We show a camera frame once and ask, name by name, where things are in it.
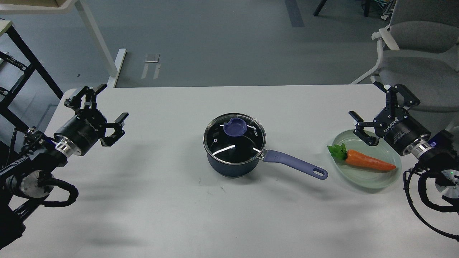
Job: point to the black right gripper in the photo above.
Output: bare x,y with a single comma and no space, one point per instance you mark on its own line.
399,129

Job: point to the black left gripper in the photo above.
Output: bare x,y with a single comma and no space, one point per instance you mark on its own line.
88,124

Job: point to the blue saucepan with handle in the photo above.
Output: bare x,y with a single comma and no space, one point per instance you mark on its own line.
268,156

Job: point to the glass pot lid blue knob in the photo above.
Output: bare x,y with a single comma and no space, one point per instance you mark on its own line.
234,138

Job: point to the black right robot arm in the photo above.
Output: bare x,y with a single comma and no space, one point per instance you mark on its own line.
439,162

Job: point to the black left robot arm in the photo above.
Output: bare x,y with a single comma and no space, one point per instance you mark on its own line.
28,182

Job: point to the orange toy carrot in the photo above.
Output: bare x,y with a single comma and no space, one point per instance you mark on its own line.
358,159

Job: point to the pale green plate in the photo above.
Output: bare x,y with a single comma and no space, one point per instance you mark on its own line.
364,177

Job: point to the grey white office chair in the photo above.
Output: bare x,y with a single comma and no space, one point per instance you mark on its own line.
409,49

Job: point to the black metal rack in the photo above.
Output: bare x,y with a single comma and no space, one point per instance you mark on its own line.
27,71

